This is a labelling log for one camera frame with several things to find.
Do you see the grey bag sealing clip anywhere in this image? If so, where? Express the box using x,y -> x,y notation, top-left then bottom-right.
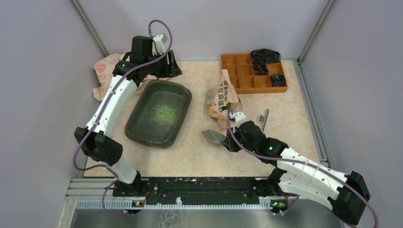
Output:
258,109 -> 269,132

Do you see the pink cat litter bag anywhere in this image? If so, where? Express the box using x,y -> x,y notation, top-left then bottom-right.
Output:
206,69 -> 243,131

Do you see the green litter granules pile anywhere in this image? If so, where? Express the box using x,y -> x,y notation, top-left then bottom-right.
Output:
147,104 -> 178,126

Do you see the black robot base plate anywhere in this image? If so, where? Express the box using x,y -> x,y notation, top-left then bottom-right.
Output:
113,177 -> 286,206

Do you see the dark grey litter box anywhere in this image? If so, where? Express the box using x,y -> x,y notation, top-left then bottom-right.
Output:
125,80 -> 192,148

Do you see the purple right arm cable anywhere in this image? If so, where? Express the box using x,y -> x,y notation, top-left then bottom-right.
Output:
226,108 -> 380,228

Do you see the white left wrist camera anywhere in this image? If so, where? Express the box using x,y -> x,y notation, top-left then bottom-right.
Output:
152,33 -> 168,55

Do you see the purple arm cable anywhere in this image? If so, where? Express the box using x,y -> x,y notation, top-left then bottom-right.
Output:
226,108 -> 380,228
72,19 -> 174,219

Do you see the orange wooden compartment organizer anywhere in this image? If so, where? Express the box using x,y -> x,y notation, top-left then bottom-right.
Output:
221,53 -> 288,94

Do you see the aluminium front frame rail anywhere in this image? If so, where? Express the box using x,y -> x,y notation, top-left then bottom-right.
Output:
64,177 -> 350,210

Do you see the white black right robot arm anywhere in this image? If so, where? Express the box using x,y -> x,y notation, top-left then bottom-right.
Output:
226,120 -> 374,226

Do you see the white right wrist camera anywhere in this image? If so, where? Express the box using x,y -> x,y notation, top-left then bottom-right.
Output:
230,112 -> 247,126

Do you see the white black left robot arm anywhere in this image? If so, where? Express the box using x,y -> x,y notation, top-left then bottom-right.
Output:
74,34 -> 182,197

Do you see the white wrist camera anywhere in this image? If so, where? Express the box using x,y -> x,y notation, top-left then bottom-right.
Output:
152,33 -> 168,55
230,112 -> 247,126

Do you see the grey metal litter scoop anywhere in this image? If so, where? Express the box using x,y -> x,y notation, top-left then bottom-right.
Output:
201,130 -> 226,146

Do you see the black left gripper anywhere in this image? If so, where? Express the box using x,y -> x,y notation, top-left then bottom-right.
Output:
144,49 -> 183,78

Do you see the pink floral cloth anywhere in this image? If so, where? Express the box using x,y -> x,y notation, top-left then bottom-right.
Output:
92,53 -> 158,102

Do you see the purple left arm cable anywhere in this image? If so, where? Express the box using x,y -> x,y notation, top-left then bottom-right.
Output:
72,19 -> 174,219

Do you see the orange black rolled tie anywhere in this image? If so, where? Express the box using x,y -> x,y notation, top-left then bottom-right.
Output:
252,64 -> 268,76

